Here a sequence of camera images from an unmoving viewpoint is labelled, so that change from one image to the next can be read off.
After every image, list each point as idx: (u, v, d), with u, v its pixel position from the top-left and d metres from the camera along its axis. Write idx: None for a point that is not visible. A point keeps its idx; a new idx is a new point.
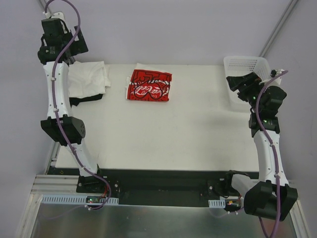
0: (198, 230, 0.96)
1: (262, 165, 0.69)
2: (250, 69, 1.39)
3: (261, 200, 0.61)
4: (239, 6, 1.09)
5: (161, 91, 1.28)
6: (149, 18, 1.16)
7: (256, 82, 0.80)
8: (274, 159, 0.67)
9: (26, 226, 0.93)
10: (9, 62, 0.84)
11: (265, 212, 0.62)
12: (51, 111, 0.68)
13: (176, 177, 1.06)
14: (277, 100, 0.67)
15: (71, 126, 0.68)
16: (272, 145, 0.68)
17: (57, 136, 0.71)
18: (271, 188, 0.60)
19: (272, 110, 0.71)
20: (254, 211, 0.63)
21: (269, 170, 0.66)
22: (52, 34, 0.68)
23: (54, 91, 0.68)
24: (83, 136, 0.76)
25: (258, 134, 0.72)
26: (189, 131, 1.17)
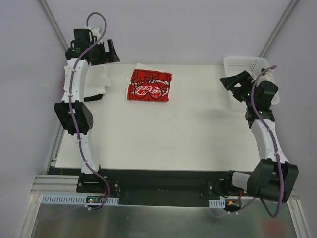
0: (198, 230, 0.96)
1: (261, 148, 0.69)
2: (249, 69, 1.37)
3: (263, 180, 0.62)
4: (239, 6, 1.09)
5: (161, 91, 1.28)
6: (149, 18, 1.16)
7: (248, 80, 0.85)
8: (273, 142, 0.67)
9: (25, 227, 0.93)
10: (8, 62, 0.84)
11: (269, 193, 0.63)
12: (65, 96, 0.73)
13: (175, 177, 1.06)
14: (270, 92, 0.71)
15: (81, 112, 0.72)
16: (269, 129, 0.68)
17: (65, 121, 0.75)
18: (273, 167, 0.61)
19: (266, 101, 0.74)
20: (258, 193, 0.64)
21: (268, 150, 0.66)
22: (80, 39, 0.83)
23: (72, 81, 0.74)
24: (90, 127, 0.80)
25: (255, 123, 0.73)
26: (189, 131, 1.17)
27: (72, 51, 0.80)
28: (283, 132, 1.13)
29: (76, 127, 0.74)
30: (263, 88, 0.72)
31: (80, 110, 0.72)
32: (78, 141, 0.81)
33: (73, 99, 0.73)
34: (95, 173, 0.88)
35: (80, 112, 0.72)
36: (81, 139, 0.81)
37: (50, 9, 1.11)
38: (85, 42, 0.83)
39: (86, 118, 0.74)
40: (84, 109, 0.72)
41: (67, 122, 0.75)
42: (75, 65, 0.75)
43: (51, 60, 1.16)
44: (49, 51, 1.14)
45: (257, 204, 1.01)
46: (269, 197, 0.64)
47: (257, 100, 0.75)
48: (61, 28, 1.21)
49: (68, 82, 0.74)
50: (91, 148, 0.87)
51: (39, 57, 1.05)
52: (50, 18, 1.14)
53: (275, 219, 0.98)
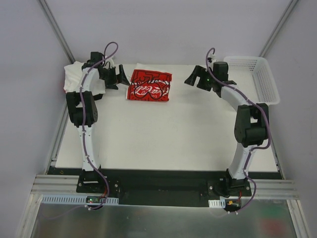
0: (198, 230, 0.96)
1: (236, 103, 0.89)
2: (250, 69, 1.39)
3: (245, 121, 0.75)
4: (240, 6, 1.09)
5: (161, 91, 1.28)
6: (149, 18, 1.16)
7: (202, 72, 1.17)
8: (239, 94, 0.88)
9: (25, 226, 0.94)
10: (9, 62, 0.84)
11: (254, 132, 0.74)
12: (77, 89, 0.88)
13: (175, 177, 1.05)
14: (223, 64, 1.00)
15: (89, 99, 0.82)
16: (236, 89, 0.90)
17: (73, 111, 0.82)
18: (248, 109, 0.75)
19: (223, 73, 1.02)
20: (246, 136, 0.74)
21: (241, 100, 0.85)
22: (95, 58, 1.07)
23: (84, 79, 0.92)
24: (95, 121, 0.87)
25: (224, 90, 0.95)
26: (190, 131, 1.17)
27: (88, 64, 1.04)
28: (284, 132, 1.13)
29: (84, 113, 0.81)
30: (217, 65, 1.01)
31: (87, 96, 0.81)
32: (81, 134, 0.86)
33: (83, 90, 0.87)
34: (96, 170, 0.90)
35: (87, 99, 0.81)
36: (85, 132, 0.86)
37: (51, 9, 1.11)
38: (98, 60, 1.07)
39: (92, 108, 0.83)
40: (92, 98, 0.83)
41: (75, 112, 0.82)
42: (88, 69, 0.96)
43: (51, 60, 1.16)
44: (49, 50, 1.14)
45: (256, 204, 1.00)
46: (256, 137, 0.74)
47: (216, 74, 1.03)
48: (60, 28, 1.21)
49: (80, 80, 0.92)
50: (93, 143, 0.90)
51: (39, 57, 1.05)
52: (51, 19, 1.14)
53: (275, 219, 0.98)
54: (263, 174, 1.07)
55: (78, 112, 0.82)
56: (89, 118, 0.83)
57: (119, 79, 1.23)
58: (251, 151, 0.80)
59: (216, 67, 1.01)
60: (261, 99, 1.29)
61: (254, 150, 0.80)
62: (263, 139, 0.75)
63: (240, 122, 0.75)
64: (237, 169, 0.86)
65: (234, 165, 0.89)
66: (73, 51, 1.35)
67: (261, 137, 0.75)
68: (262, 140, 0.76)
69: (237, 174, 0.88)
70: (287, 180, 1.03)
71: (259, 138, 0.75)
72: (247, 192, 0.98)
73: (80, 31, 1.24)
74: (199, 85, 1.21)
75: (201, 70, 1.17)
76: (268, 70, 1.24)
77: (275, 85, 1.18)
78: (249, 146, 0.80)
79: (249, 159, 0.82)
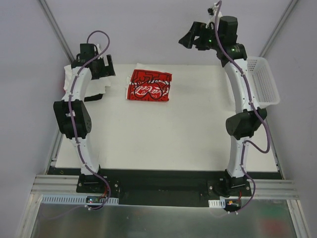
0: (198, 230, 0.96)
1: (237, 95, 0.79)
2: (250, 69, 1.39)
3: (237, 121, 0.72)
4: (240, 6, 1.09)
5: (161, 91, 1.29)
6: (149, 18, 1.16)
7: (202, 29, 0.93)
8: (246, 89, 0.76)
9: (25, 227, 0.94)
10: (8, 62, 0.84)
11: (244, 127, 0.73)
12: (66, 95, 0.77)
13: (174, 177, 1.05)
14: (235, 22, 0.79)
15: (79, 108, 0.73)
16: (243, 74, 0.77)
17: (63, 123, 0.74)
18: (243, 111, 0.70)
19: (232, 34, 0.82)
20: (236, 131, 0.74)
21: (243, 99, 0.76)
22: (86, 52, 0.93)
23: (75, 83, 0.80)
24: (88, 131, 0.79)
25: (229, 64, 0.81)
26: (189, 131, 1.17)
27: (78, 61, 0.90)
28: (284, 132, 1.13)
29: (74, 125, 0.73)
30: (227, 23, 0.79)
31: (78, 106, 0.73)
32: (76, 145, 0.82)
33: (73, 98, 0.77)
34: (95, 173, 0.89)
35: (78, 110, 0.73)
36: (80, 143, 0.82)
37: (51, 9, 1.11)
38: (90, 55, 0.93)
39: (84, 119, 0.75)
40: (82, 106, 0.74)
41: (65, 123, 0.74)
42: (79, 71, 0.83)
43: (51, 60, 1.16)
44: (49, 50, 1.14)
45: (256, 204, 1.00)
46: (245, 132, 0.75)
47: (223, 34, 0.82)
48: (60, 28, 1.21)
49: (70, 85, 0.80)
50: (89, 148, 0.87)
51: (39, 57, 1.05)
52: (51, 19, 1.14)
53: (275, 219, 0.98)
54: (262, 174, 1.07)
55: (68, 123, 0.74)
56: (81, 131, 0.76)
57: (109, 72, 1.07)
58: (245, 144, 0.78)
59: (224, 24, 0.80)
60: (261, 99, 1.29)
61: (248, 144, 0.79)
62: (253, 131, 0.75)
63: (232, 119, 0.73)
64: (235, 165, 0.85)
65: (231, 162, 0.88)
66: (74, 51, 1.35)
67: (251, 129, 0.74)
68: (253, 132, 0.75)
69: (235, 171, 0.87)
70: (287, 180, 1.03)
71: (248, 130, 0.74)
72: (247, 192, 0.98)
73: (80, 31, 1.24)
74: (196, 44, 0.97)
75: (201, 26, 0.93)
76: (268, 70, 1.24)
77: (275, 85, 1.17)
78: (242, 139, 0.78)
79: (243, 152, 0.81)
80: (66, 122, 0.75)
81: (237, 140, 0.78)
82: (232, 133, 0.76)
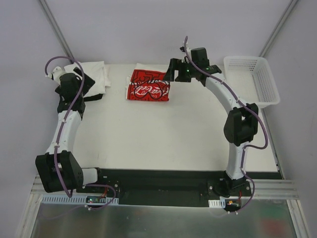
0: (198, 230, 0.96)
1: (223, 99, 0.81)
2: (250, 69, 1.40)
3: (237, 126, 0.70)
4: (239, 6, 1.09)
5: (161, 91, 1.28)
6: (149, 17, 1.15)
7: (179, 63, 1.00)
8: (228, 90, 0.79)
9: (26, 226, 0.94)
10: (8, 63, 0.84)
11: (244, 133, 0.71)
12: (52, 147, 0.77)
13: (175, 178, 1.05)
14: (201, 50, 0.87)
15: (66, 164, 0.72)
16: (222, 82, 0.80)
17: (48, 181, 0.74)
18: (239, 113, 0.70)
19: (204, 58, 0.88)
20: (237, 138, 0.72)
21: (230, 99, 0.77)
22: (69, 90, 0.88)
23: (61, 131, 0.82)
24: (79, 184, 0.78)
25: (208, 81, 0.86)
26: (188, 132, 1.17)
27: (63, 106, 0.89)
28: (284, 132, 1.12)
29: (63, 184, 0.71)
30: (195, 52, 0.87)
31: (65, 160, 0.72)
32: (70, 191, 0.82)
33: (59, 148, 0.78)
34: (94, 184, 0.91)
35: (65, 166, 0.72)
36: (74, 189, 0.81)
37: (51, 9, 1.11)
38: (74, 92, 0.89)
39: (72, 175, 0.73)
40: (70, 161, 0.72)
41: (51, 181, 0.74)
42: (66, 116, 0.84)
43: (51, 60, 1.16)
44: (49, 51, 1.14)
45: (257, 205, 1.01)
46: (245, 136, 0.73)
47: (196, 62, 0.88)
48: (61, 28, 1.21)
49: (56, 132, 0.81)
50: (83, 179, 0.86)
51: (39, 57, 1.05)
52: (50, 19, 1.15)
53: (275, 219, 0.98)
54: (264, 174, 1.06)
55: (54, 181, 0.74)
56: (71, 186, 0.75)
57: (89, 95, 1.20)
58: (244, 148, 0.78)
59: (194, 53, 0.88)
60: (261, 99, 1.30)
61: (247, 148, 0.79)
62: (252, 135, 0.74)
63: (231, 126, 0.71)
64: (235, 169, 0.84)
65: (230, 165, 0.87)
66: (74, 52, 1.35)
67: (251, 133, 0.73)
68: (252, 137, 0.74)
69: (235, 174, 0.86)
70: (287, 180, 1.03)
71: (248, 136, 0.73)
72: (247, 192, 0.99)
73: (80, 31, 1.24)
74: (181, 78, 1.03)
75: (178, 61, 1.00)
76: (268, 71, 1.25)
77: (275, 85, 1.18)
78: (241, 144, 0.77)
79: (243, 156, 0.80)
80: (52, 179, 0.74)
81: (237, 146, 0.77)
82: (232, 139, 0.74)
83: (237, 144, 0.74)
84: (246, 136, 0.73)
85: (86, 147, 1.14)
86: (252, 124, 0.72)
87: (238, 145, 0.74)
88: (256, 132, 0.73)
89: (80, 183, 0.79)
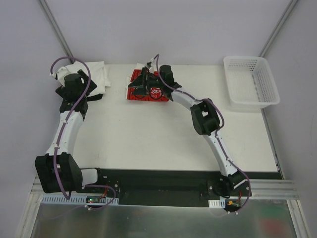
0: (198, 230, 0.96)
1: (187, 103, 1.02)
2: (250, 69, 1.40)
3: (199, 118, 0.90)
4: (239, 6, 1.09)
5: (161, 91, 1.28)
6: (149, 17, 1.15)
7: (148, 74, 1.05)
8: (187, 95, 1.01)
9: (26, 226, 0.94)
10: (8, 63, 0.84)
11: (208, 123, 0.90)
12: (52, 148, 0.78)
13: (175, 177, 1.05)
14: (169, 72, 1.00)
15: (65, 164, 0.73)
16: (183, 92, 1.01)
17: (47, 182, 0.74)
18: (198, 107, 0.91)
19: (171, 78, 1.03)
20: (204, 128, 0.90)
21: (190, 101, 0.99)
22: (73, 91, 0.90)
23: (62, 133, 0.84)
24: (78, 187, 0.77)
25: (173, 95, 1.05)
26: (190, 131, 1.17)
27: (66, 106, 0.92)
28: (284, 132, 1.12)
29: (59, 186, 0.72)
30: (164, 73, 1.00)
31: (65, 162, 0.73)
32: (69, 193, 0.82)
33: (59, 150, 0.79)
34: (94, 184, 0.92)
35: (65, 166, 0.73)
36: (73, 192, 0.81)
37: (50, 10, 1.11)
38: (78, 93, 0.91)
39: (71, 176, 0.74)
40: (69, 161, 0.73)
41: (50, 182, 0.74)
42: (67, 117, 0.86)
43: (51, 61, 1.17)
44: (48, 51, 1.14)
45: (257, 205, 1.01)
46: (211, 126, 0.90)
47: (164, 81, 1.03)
48: (61, 28, 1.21)
49: (57, 134, 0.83)
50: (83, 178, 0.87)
51: (39, 58, 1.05)
52: (51, 19, 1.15)
53: (275, 219, 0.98)
54: (264, 174, 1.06)
55: (53, 182, 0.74)
56: (69, 187, 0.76)
57: None
58: (217, 136, 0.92)
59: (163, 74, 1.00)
60: (261, 99, 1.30)
61: (218, 134, 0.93)
62: (218, 124, 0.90)
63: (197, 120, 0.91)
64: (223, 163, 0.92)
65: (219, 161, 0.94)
66: (74, 52, 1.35)
67: (215, 123, 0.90)
68: (218, 125, 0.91)
69: (227, 168, 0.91)
70: (287, 180, 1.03)
71: (214, 125, 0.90)
72: (246, 192, 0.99)
73: (80, 31, 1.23)
74: (148, 87, 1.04)
75: (146, 72, 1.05)
76: (268, 71, 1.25)
77: (275, 84, 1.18)
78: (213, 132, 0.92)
79: (221, 144, 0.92)
80: (51, 180, 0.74)
81: (209, 135, 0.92)
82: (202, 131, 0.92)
83: (209, 133, 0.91)
84: (212, 126, 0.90)
85: (86, 147, 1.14)
86: (213, 114, 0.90)
87: (209, 133, 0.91)
88: (219, 120, 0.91)
89: (79, 186, 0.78)
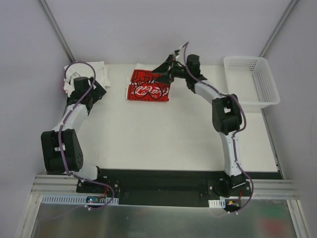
0: (198, 230, 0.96)
1: (209, 97, 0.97)
2: (250, 69, 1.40)
3: (221, 112, 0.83)
4: (239, 6, 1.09)
5: (161, 91, 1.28)
6: (149, 17, 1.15)
7: (174, 63, 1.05)
8: (211, 89, 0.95)
9: (25, 226, 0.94)
10: (8, 63, 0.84)
11: (230, 120, 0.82)
12: (57, 126, 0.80)
13: (175, 177, 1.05)
14: (197, 62, 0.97)
15: (69, 139, 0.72)
16: (207, 85, 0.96)
17: (50, 156, 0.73)
18: (221, 101, 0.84)
19: (197, 69, 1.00)
20: (224, 125, 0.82)
21: (213, 94, 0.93)
22: (80, 90, 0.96)
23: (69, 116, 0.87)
24: (79, 167, 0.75)
25: (196, 86, 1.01)
26: (191, 131, 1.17)
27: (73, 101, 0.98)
28: (284, 132, 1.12)
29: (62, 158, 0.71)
30: (190, 63, 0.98)
31: (68, 136, 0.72)
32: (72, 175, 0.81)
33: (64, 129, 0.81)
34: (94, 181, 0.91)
35: (69, 141, 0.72)
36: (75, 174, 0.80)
37: (50, 10, 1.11)
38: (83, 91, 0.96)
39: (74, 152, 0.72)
40: (74, 137, 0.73)
41: (52, 156, 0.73)
42: (74, 106, 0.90)
43: (51, 61, 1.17)
44: (48, 51, 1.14)
45: (257, 205, 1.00)
46: (231, 125, 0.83)
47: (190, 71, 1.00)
48: (61, 28, 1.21)
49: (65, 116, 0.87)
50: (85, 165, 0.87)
51: (39, 58, 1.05)
52: (51, 19, 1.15)
53: (275, 219, 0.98)
54: (263, 174, 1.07)
55: (55, 157, 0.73)
56: (71, 166, 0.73)
57: None
58: (234, 137, 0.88)
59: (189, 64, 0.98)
60: (261, 99, 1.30)
61: (236, 136, 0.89)
62: (239, 124, 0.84)
63: (217, 115, 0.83)
64: (230, 163, 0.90)
65: (227, 161, 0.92)
66: (74, 52, 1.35)
67: (237, 122, 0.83)
68: (238, 125, 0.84)
69: (232, 170, 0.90)
70: (287, 180, 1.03)
71: (235, 124, 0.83)
72: (246, 192, 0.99)
73: (80, 31, 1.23)
74: (171, 76, 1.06)
75: (172, 60, 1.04)
76: (268, 71, 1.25)
77: (275, 84, 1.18)
78: (231, 133, 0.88)
79: (235, 146, 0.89)
80: (54, 155, 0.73)
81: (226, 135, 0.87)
82: (220, 128, 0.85)
83: (227, 131, 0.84)
84: (233, 125, 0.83)
85: (86, 147, 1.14)
86: (236, 112, 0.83)
87: (227, 132, 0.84)
88: (240, 120, 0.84)
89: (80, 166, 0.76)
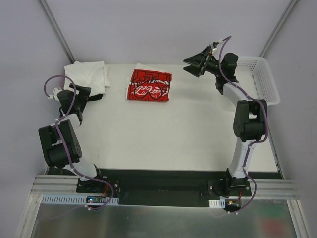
0: (198, 230, 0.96)
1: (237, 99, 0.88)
2: (250, 69, 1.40)
3: (244, 116, 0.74)
4: (239, 6, 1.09)
5: (161, 91, 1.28)
6: (149, 17, 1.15)
7: (209, 56, 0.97)
8: (240, 91, 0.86)
9: (25, 226, 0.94)
10: (7, 63, 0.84)
11: (253, 127, 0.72)
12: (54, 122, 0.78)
13: (174, 177, 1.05)
14: (233, 64, 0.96)
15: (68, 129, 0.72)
16: (237, 86, 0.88)
17: (49, 148, 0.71)
18: (248, 104, 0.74)
19: (231, 71, 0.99)
20: (244, 130, 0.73)
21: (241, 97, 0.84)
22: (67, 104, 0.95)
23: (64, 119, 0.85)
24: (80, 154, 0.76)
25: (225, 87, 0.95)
26: (191, 131, 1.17)
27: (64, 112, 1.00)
28: (284, 132, 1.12)
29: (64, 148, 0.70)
30: (227, 63, 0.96)
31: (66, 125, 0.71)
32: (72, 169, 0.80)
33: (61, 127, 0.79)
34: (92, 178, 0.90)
35: (67, 130, 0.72)
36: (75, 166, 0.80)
37: (50, 10, 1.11)
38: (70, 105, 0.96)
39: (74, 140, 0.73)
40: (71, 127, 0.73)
41: (52, 149, 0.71)
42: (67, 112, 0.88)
43: (50, 61, 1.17)
44: (48, 50, 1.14)
45: (257, 205, 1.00)
46: (252, 132, 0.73)
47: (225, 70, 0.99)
48: (60, 28, 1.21)
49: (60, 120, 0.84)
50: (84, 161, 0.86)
51: (39, 58, 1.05)
52: (51, 19, 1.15)
53: (275, 219, 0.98)
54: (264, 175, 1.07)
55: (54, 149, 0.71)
56: (74, 154, 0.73)
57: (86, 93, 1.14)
58: (250, 147, 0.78)
59: (226, 63, 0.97)
60: None
61: (253, 146, 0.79)
62: (261, 135, 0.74)
63: (239, 117, 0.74)
64: (237, 166, 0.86)
65: (233, 163, 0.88)
66: (74, 52, 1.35)
67: (258, 132, 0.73)
68: (260, 135, 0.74)
69: (237, 173, 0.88)
70: (287, 180, 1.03)
71: (256, 134, 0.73)
72: (247, 192, 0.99)
73: (80, 31, 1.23)
74: (203, 68, 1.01)
75: (208, 53, 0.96)
76: (268, 71, 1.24)
77: (275, 84, 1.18)
78: (248, 141, 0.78)
79: (247, 154, 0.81)
80: (54, 148, 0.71)
81: (242, 142, 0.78)
82: (238, 134, 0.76)
83: (244, 137, 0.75)
84: (253, 133, 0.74)
85: (86, 147, 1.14)
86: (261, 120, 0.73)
87: (244, 138, 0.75)
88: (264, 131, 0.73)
89: (80, 155, 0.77)
